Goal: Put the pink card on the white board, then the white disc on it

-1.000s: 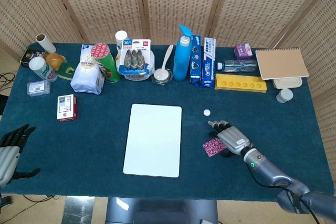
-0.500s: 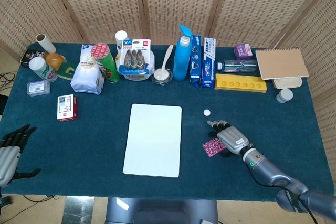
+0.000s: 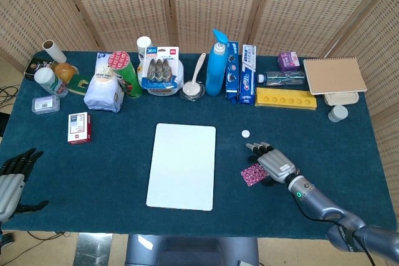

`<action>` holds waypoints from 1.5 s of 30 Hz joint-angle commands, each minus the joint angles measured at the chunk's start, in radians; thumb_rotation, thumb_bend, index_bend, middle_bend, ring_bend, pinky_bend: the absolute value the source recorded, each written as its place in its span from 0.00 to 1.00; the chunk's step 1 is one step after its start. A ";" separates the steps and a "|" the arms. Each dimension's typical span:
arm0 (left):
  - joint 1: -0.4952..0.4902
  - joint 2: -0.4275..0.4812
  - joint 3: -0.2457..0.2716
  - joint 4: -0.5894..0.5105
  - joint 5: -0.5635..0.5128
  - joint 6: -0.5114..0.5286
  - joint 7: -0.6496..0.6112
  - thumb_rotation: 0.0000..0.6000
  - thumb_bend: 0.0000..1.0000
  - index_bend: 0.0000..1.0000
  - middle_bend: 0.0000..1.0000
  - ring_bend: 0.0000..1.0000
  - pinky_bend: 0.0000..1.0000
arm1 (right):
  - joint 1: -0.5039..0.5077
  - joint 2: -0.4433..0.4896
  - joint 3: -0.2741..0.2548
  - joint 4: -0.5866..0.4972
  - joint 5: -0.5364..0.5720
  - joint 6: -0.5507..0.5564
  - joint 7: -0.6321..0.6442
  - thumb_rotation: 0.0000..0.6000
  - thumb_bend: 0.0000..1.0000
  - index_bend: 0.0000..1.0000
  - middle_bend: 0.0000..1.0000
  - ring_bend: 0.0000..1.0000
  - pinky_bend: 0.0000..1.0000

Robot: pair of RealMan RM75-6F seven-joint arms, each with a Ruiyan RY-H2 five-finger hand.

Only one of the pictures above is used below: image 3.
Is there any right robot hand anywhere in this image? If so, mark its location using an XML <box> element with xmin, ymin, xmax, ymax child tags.
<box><xmin>245</xmin><ymin>141</ymin><xmax>302</xmax><ymax>186</ymax></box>

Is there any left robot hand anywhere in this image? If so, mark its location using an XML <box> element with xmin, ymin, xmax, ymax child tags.
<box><xmin>0</xmin><ymin>148</ymin><xmax>50</xmax><ymax>222</ymax></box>

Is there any pink patterned card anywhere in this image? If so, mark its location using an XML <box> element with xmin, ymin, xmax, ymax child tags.
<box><xmin>240</xmin><ymin>163</ymin><xmax>269</xmax><ymax>188</ymax></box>

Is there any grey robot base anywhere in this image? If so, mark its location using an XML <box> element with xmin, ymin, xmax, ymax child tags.
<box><xmin>124</xmin><ymin>234</ymin><xmax>260</xmax><ymax>266</ymax></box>

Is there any white board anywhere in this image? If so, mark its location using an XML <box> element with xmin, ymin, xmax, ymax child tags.
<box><xmin>145</xmin><ymin>123</ymin><xmax>217</xmax><ymax>212</ymax></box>

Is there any yellow foam tray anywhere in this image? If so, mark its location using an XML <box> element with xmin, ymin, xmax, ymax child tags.
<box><xmin>254</xmin><ymin>87</ymin><xmax>317</xmax><ymax>111</ymax></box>

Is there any small grey jar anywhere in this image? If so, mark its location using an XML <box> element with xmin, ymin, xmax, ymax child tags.
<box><xmin>327</xmin><ymin>105</ymin><xmax>349</xmax><ymax>123</ymax></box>

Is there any clear water bottle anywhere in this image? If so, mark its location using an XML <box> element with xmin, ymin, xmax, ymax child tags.
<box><xmin>257</xmin><ymin>70</ymin><xmax>307</xmax><ymax>87</ymax></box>

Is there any small clear plastic box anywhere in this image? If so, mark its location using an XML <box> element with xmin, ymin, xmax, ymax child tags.
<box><xmin>31</xmin><ymin>95</ymin><xmax>60</xmax><ymax>115</ymax></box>

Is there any red white card box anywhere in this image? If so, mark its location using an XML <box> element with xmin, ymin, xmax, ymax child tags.
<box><xmin>67</xmin><ymin>112</ymin><xmax>92</xmax><ymax>145</ymax></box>

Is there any Crest toothpaste box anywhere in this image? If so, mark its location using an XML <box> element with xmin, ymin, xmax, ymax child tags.
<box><xmin>238</xmin><ymin>44</ymin><xmax>257</xmax><ymax>105</ymax></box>

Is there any beige lunch box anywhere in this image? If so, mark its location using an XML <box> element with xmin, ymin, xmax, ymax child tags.
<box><xmin>323</xmin><ymin>91</ymin><xmax>360</xmax><ymax>107</ymax></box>

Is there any blue Oreo box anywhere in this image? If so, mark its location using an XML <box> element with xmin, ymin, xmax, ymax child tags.
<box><xmin>224</xmin><ymin>40</ymin><xmax>240</xmax><ymax>105</ymax></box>

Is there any teal table cloth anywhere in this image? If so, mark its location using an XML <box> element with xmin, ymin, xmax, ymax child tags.
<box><xmin>0</xmin><ymin>50</ymin><xmax>390</xmax><ymax>239</ymax></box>

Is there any purple small box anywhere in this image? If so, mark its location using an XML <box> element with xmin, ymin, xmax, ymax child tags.
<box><xmin>278</xmin><ymin>51</ymin><xmax>300</xmax><ymax>72</ymax></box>

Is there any dark patterned bowl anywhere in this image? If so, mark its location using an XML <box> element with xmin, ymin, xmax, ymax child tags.
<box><xmin>180</xmin><ymin>82</ymin><xmax>206</xmax><ymax>102</ymax></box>

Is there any brown spiral notebook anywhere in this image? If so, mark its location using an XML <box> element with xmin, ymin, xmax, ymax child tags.
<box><xmin>302</xmin><ymin>56</ymin><xmax>368</xmax><ymax>96</ymax></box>

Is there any blue pump bottle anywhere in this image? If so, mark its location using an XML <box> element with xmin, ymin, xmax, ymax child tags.
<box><xmin>205</xmin><ymin>29</ymin><xmax>229</xmax><ymax>97</ymax></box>

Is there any white printed snack cup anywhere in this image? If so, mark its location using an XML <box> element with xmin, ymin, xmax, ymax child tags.
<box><xmin>34</xmin><ymin>67</ymin><xmax>69</xmax><ymax>98</ymax></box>

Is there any white plastic spoon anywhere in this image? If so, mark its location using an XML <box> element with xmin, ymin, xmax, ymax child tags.
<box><xmin>182</xmin><ymin>52</ymin><xmax>207</xmax><ymax>96</ymax></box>

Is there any black tin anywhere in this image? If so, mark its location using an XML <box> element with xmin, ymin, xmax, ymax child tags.
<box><xmin>24</xmin><ymin>56</ymin><xmax>52</xmax><ymax>79</ymax></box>

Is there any green yellow sponge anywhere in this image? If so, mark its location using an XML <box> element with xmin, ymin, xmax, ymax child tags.
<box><xmin>67</xmin><ymin>74</ymin><xmax>93</xmax><ymax>96</ymax></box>

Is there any orange bottle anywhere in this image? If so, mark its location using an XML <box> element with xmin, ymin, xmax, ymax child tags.
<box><xmin>51</xmin><ymin>62</ymin><xmax>79</xmax><ymax>83</ymax></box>

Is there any pale paper flour bag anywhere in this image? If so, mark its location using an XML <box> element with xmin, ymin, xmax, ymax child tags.
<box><xmin>83</xmin><ymin>52</ymin><xmax>125</xmax><ymax>113</ymax></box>

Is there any clear plastic container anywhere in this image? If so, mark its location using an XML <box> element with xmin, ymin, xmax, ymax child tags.
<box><xmin>137</xmin><ymin>60</ymin><xmax>185</xmax><ymax>97</ymax></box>

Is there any white cardboard tube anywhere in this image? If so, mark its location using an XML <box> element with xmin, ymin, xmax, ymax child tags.
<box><xmin>42</xmin><ymin>39</ymin><xmax>67</xmax><ymax>64</ymax></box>

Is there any green Pringles can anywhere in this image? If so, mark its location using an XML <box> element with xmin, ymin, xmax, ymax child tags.
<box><xmin>107</xmin><ymin>50</ymin><xmax>143</xmax><ymax>99</ymax></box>

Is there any wicker folding screen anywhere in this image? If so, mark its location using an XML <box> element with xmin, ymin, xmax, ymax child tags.
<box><xmin>0</xmin><ymin>0</ymin><xmax>399</xmax><ymax>189</ymax></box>

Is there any white tall bottle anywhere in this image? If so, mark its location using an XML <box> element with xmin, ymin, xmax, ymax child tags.
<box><xmin>136</xmin><ymin>36</ymin><xmax>153</xmax><ymax>61</ymax></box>

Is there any black floor cable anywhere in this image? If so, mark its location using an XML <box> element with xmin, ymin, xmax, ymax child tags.
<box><xmin>0</xmin><ymin>230</ymin><xmax>72</xmax><ymax>266</ymax></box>
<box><xmin>0</xmin><ymin>85</ymin><xmax>19</xmax><ymax>108</ymax></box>

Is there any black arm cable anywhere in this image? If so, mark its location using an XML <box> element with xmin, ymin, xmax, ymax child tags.
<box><xmin>292</xmin><ymin>196</ymin><xmax>377</xmax><ymax>266</ymax></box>

